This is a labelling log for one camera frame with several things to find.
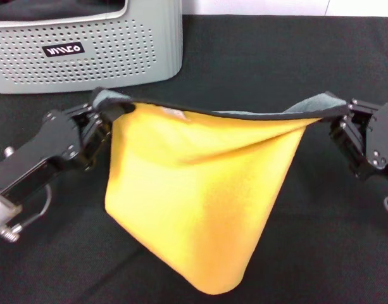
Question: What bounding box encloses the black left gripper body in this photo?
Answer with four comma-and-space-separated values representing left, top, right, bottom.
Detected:
0, 110, 84, 206

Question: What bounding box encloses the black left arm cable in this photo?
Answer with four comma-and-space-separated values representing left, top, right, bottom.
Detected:
0, 185, 53, 243

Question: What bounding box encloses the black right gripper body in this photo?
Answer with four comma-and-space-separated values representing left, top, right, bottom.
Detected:
358, 101, 388, 181

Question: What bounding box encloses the grey perforated storage basket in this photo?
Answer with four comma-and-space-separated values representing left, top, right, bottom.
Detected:
0, 0, 184, 95

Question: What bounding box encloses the grey yellow towel black hem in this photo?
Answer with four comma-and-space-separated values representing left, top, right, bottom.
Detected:
91, 87, 351, 296

